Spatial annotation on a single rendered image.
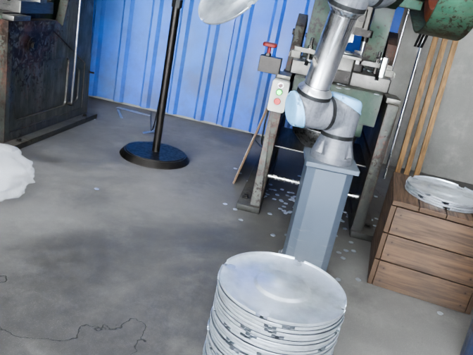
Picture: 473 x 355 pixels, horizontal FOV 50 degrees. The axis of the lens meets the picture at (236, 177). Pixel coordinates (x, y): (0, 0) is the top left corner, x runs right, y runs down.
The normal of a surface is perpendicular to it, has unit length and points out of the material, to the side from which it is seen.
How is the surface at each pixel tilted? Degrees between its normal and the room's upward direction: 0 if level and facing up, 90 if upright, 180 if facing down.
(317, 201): 90
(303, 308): 0
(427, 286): 90
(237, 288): 0
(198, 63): 90
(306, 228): 90
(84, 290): 0
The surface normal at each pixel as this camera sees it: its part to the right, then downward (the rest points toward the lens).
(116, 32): -0.17, 0.30
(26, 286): 0.18, -0.93
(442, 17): -0.25, 0.93
